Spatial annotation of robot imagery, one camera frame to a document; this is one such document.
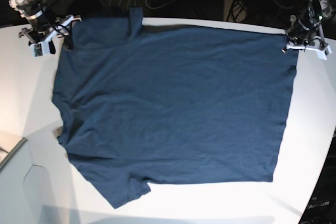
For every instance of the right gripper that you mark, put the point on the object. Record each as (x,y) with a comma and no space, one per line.
(44,30)

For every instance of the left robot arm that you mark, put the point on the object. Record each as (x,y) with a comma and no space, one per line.
(311,14)

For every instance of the white storage bin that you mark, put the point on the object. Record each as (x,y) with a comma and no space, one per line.
(36,180)

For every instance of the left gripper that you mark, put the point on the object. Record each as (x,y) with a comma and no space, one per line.
(301,39)

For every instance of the dark blue t-shirt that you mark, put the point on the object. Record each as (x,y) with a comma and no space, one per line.
(190,105)

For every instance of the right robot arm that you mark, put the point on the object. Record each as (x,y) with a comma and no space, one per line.
(30,9)

